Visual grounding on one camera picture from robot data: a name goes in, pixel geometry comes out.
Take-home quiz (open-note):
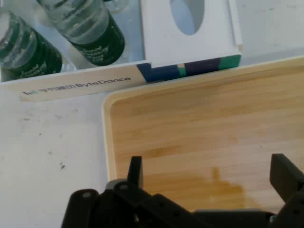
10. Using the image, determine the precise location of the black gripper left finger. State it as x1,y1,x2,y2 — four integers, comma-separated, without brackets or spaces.
61,155,196,228

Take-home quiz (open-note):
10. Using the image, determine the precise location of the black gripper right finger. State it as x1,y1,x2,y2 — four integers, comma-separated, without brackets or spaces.
269,153,304,228

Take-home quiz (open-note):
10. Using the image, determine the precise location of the green label water bottle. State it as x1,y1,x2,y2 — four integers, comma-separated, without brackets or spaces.
37,0,126,67
0,7,64,76

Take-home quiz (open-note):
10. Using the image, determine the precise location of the wooden tray with cream rim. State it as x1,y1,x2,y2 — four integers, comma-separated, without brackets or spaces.
101,56,304,214

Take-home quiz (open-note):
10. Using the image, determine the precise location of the blue white cardboard box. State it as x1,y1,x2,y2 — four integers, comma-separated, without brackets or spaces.
0,0,244,103

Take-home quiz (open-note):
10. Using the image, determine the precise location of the white tissue box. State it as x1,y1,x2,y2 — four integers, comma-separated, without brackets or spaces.
140,0,240,69

